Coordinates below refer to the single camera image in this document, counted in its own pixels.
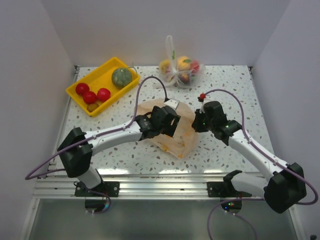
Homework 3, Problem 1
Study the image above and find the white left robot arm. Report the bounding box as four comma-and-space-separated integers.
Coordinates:
57, 105, 181, 197

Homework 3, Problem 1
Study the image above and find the green netted melon half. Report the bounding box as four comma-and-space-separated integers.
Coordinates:
111, 67, 137, 89

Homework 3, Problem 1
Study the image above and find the aluminium mounting rail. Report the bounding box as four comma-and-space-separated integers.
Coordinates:
32, 173, 296, 200

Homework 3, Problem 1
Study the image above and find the yellow plastic tray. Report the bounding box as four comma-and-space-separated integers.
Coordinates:
65, 57, 140, 117

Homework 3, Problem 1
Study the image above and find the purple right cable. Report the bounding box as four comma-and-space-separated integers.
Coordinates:
203, 88, 320, 240

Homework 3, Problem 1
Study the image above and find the purple cable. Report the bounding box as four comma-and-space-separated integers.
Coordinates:
24, 76, 168, 215
203, 88, 320, 240

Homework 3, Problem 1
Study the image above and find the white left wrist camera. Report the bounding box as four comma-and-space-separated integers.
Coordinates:
164, 99, 180, 110

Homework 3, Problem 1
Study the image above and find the small red fruit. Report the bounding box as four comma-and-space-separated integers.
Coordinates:
75, 82, 90, 96

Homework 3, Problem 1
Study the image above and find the orange banana print plastic bag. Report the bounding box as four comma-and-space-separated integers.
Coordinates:
148, 102, 198, 159

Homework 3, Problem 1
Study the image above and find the red apple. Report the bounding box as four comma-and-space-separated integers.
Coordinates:
96, 87, 111, 103

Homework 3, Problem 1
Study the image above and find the clear plastic bag of fruit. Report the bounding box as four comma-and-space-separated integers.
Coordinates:
158, 35, 206, 88

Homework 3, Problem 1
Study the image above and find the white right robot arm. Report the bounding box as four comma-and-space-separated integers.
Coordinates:
191, 101, 307, 214

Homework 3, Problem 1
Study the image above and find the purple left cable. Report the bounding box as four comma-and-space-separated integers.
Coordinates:
24, 76, 168, 215

